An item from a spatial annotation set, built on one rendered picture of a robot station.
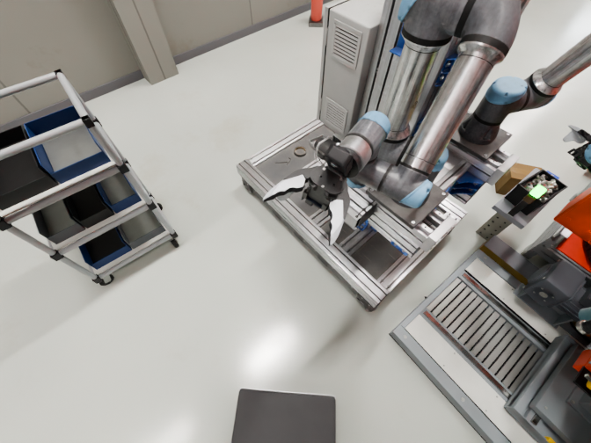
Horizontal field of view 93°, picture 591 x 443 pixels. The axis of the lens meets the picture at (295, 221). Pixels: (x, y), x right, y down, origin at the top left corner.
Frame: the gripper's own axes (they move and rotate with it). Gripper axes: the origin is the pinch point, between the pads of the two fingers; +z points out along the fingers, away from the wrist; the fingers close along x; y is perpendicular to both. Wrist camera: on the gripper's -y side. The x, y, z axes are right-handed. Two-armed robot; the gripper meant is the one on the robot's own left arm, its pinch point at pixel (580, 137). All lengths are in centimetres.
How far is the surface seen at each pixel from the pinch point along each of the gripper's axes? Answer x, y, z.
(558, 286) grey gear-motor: 51, 39, -18
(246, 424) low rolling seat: -30, 141, -92
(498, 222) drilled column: 48, 45, 34
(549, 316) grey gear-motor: 84, 53, -9
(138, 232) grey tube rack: -115, 184, -17
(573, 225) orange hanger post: 38.2, 19.0, -1.7
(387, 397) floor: 34, 125, -58
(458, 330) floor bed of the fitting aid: 50, 88, -23
